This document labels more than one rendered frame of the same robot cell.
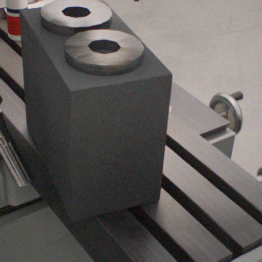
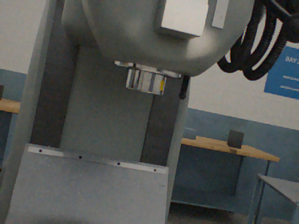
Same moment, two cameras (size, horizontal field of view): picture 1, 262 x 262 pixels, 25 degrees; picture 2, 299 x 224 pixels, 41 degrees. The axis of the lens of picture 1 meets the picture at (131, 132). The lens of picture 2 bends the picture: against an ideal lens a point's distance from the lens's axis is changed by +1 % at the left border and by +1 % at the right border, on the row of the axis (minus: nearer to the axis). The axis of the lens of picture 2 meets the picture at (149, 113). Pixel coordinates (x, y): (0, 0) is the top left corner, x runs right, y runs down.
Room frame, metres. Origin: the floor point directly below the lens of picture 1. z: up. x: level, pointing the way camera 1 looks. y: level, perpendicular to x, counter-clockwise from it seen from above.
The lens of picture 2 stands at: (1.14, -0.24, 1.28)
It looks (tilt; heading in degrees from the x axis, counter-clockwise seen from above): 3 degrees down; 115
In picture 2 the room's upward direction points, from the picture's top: 12 degrees clockwise
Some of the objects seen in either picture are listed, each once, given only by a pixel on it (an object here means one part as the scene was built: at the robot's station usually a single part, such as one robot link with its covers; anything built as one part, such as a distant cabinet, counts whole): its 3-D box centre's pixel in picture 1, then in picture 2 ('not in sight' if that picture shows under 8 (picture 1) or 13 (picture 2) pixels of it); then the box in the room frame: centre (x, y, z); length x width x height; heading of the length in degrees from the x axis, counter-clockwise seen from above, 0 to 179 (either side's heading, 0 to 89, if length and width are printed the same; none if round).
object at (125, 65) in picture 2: not in sight; (148, 69); (0.93, 0.19, 1.31); 0.09 x 0.09 x 0.01
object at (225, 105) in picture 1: (214, 118); not in sight; (1.22, -0.21, 0.66); 0.16 x 0.12 x 0.12; 127
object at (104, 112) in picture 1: (89, 99); not in sight; (0.64, 0.06, 1.06); 0.22 x 0.12 x 0.20; 25
